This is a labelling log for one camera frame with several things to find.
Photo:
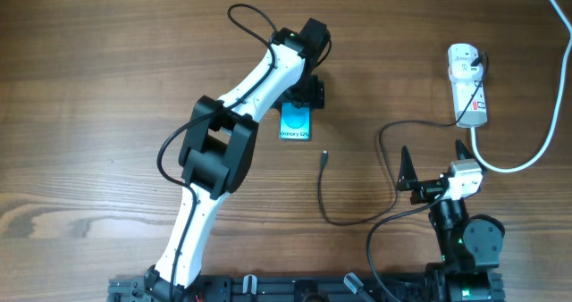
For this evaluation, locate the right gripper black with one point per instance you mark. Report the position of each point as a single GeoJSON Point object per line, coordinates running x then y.
{"type": "Point", "coordinates": [407, 180]}

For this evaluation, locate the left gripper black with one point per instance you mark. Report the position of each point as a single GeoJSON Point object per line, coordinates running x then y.
{"type": "Point", "coordinates": [314, 96]}

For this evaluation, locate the white USB charger plug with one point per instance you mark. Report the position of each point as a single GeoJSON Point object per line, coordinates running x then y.
{"type": "Point", "coordinates": [463, 69]}

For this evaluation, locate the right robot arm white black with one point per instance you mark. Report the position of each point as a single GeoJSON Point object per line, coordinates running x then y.
{"type": "Point", "coordinates": [470, 245]}

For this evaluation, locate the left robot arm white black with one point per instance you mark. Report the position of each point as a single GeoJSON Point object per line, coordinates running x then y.
{"type": "Point", "coordinates": [219, 143]}

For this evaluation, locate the teal Galaxy S25 smartphone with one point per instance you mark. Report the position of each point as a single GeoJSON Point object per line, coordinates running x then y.
{"type": "Point", "coordinates": [295, 123]}

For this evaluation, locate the white power strip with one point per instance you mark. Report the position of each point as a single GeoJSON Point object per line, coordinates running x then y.
{"type": "Point", "coordinates": [469, 103]}

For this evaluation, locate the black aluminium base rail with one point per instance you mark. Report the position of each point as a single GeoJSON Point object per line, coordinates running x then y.
{"type": "Point", "coordinates": [404, 286]}

